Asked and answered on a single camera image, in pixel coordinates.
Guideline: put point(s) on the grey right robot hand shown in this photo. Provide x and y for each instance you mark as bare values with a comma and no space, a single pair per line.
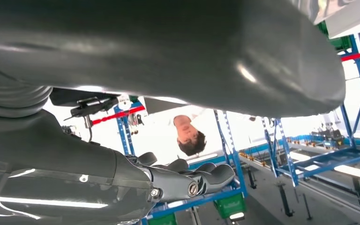
167,46

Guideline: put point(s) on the stainless steel workbench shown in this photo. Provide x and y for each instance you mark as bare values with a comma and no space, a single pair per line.
354,18

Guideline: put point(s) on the person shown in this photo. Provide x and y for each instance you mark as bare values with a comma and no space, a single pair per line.
186,130

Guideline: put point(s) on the black clamp tool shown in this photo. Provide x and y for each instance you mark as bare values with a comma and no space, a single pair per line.
96,107

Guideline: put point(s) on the green plastic crate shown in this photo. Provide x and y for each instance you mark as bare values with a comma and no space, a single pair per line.
338,42
163,220
229,205

